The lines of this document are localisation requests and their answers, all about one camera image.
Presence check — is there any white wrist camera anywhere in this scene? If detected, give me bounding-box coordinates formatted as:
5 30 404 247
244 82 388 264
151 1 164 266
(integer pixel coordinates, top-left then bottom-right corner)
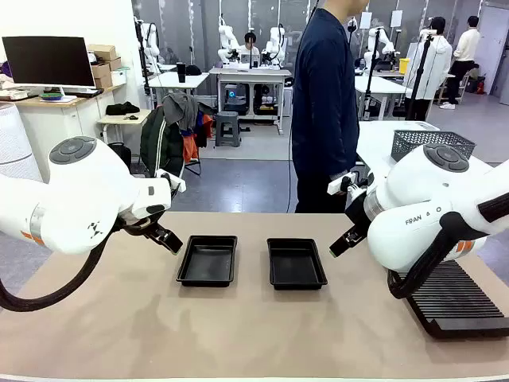
155 169 187 195
326 170 356 196

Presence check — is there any black plastic ESD tray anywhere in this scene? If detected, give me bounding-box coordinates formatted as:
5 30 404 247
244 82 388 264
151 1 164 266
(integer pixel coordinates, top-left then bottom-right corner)
176 235 239 288
266 237 328 291

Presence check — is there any navy sleeved left forearm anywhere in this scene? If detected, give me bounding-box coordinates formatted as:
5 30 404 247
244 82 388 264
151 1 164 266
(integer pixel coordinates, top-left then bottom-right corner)
328 119 361 183

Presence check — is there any black computer monitor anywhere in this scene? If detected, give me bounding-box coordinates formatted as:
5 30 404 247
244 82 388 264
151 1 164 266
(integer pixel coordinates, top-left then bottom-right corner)
2 35 97 96

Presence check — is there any black computer tower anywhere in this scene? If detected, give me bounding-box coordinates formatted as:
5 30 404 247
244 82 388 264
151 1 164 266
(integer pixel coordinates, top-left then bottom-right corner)
223 82 248 113

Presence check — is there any grey hooded garment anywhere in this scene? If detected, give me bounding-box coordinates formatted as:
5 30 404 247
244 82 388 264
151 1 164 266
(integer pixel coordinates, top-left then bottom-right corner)
161 91 200 134

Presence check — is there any dark green striped jacket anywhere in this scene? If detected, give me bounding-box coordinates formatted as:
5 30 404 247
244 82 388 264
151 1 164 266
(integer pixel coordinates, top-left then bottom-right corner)
139 105 186 179

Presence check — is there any grey workstation table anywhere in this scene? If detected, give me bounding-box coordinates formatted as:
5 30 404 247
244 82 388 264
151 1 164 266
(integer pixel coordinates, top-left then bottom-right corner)
208 67 293 135

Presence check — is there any person in cream sweater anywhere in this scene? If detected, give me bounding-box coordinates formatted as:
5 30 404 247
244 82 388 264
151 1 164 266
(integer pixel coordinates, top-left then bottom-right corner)
439 15 482 111

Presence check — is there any grey mesh basket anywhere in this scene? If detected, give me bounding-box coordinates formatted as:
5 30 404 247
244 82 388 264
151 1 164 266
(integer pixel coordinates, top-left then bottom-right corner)
391 130 477 162

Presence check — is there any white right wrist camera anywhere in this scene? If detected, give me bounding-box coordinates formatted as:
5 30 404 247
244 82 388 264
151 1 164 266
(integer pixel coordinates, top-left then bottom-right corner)
326 170 356 196

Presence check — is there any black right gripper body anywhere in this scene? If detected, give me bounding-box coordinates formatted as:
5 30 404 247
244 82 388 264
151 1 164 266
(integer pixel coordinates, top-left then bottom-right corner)
344 189 371 236

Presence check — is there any person in navy jacket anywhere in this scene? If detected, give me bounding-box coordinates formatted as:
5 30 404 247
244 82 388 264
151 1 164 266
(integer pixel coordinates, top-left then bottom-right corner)
291 0 371 214

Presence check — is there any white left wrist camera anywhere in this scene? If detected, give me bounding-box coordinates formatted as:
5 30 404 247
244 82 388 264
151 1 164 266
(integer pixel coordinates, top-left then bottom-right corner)
155 169 187 195

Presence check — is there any grey plastic stool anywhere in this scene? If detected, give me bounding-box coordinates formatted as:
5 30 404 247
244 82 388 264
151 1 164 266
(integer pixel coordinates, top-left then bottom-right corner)
214 111 242 149

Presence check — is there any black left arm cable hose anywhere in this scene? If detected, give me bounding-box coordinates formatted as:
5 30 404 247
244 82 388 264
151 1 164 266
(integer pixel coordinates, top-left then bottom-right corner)
0 216 120 314

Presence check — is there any white cabinet wooden top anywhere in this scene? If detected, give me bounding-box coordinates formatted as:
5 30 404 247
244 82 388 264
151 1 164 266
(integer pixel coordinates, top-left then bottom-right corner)
14 81 138 184

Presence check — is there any white side work table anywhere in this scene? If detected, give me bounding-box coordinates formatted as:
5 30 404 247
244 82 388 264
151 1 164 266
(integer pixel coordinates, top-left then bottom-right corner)
355 120 509 188

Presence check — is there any grey door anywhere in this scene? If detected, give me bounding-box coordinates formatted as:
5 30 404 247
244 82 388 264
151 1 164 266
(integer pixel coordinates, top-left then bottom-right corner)
475 2 509 96

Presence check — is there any person in white hoodie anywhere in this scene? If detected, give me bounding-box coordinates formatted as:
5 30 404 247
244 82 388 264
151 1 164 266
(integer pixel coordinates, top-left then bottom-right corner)
404 16 454 123

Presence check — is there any white lab table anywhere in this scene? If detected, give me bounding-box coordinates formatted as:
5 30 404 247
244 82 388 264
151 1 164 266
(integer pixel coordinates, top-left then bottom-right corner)
149 71 211 108
353 74 414 120

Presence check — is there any black slotted board rack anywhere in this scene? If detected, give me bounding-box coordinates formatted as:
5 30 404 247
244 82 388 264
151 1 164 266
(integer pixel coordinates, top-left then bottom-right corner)
397 258 509 340

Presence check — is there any black cloth bundle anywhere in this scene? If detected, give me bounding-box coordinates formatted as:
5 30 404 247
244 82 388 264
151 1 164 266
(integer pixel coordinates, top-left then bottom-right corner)
105 101 141 117

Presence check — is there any black tripod stand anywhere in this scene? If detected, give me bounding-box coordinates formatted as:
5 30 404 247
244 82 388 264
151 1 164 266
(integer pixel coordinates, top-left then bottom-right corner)
363 25 385 120
405 33 434 123
134 15 152 99

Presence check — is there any black keyboard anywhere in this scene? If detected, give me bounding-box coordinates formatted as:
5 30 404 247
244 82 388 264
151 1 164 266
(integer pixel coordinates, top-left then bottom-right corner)
63 88 104 99

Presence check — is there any seated black-haired person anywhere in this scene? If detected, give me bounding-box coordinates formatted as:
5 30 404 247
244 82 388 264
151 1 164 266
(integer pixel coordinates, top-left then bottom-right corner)
237 31 262 67

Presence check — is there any orange garment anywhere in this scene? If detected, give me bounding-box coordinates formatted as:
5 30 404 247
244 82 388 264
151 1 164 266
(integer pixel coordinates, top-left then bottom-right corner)
181 113 215 164

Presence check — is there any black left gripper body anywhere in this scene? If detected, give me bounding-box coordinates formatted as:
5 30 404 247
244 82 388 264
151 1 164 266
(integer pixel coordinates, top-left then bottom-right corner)
118 212 167 237

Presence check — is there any small white rolling table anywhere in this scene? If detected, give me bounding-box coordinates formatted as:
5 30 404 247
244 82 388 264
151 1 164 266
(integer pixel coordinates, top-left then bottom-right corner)
96 109 154 145

